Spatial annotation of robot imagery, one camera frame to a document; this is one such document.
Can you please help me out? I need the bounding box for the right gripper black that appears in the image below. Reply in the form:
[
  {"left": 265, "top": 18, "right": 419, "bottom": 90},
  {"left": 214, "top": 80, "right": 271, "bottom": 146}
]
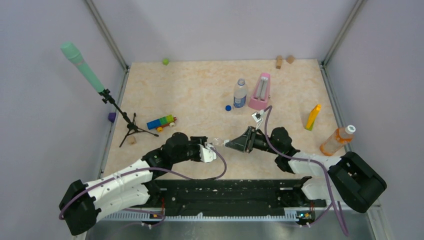
[{"left": 226, "top": 126, "right": 281, "bottom": 155}]

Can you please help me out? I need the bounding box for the clear bottle white cap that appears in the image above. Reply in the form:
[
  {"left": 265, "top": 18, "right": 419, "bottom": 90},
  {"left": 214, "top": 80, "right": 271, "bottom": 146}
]
[{"left": 211, "top": 137, "right": 226, "bottom": 148}]

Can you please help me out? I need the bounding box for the clear bottle blue label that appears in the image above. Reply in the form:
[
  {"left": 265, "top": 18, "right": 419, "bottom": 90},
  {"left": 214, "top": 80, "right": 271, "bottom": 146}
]
[{"left": 233, "top": 78, "right": 248, "bottom": 109}]

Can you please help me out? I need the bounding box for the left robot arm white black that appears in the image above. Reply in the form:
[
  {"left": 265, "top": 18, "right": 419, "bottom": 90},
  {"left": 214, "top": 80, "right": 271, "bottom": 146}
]
[{"left": 58, "top": 132, "right": 218, "bottom": 236}]

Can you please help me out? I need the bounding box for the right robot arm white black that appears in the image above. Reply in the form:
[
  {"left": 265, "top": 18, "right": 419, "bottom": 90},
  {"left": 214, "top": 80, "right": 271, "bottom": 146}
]
[{"left": 224, "top": 126, "right": 388, "bottom": 213}]

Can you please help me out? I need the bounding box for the orange juice bottle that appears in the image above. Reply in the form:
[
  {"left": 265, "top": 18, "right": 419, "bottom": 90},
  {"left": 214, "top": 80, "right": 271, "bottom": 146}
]
[{"left": 319, "top": 125, "right": 356, "bottom": 156}]

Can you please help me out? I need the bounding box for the toy brick car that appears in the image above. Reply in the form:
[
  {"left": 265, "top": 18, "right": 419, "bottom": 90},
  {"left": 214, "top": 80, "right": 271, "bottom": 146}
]
[{"left": 146, "top": 114, "right": 177, "bottom": 133}]

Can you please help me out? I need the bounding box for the pink metronome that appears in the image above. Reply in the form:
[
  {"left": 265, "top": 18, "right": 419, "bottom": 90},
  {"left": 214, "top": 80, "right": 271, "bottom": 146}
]
[{"left": 248, "top": 72, "right": 271, "bottom": 111}]

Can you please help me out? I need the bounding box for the wooden cube near tripod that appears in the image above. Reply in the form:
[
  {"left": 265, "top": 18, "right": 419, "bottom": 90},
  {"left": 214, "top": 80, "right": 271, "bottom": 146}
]
[{"left": 126, "top": 135, "right": 137, "bottom": 145}]

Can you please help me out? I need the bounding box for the purple small block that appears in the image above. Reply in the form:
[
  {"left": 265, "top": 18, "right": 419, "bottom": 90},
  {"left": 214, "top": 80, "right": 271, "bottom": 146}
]
[{"left": 107, "top": 112, "right": 117, "bottom": 123}]

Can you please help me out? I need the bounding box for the tall wooden block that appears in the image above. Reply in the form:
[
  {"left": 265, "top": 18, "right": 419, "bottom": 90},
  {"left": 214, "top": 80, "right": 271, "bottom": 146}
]
[{"left": 275, "top": 55, "right": 283, "bottom": 70}]

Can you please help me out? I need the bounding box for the small wooden cube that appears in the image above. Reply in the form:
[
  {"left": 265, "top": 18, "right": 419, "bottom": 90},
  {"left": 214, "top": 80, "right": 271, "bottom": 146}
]
[{"left": 285, "top": 55, "right": 296, "bottom": 64}]

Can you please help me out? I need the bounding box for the black microphone tripod stand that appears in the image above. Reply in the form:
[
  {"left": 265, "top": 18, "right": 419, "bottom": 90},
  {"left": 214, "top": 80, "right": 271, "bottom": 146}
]
[{"left": 98, "top": 89, "right": 159, "bottom": 148}]

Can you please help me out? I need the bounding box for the green microphone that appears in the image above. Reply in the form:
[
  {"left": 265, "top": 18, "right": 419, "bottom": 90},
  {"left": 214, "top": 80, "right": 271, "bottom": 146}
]
[{"left": 60, "top": 41, "right": 105, "bottom": 93}]

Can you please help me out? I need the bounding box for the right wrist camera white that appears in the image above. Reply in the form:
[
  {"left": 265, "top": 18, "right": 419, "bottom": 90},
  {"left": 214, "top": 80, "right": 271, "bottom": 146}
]
[{"left": 251, "top": 109, "right": 265, "bottom": 130}]

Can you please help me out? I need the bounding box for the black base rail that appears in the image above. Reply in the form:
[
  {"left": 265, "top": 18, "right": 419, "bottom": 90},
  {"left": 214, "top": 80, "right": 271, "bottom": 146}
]
[{"left": 119, "top": 178, "right": 332, "bottom": 220}]

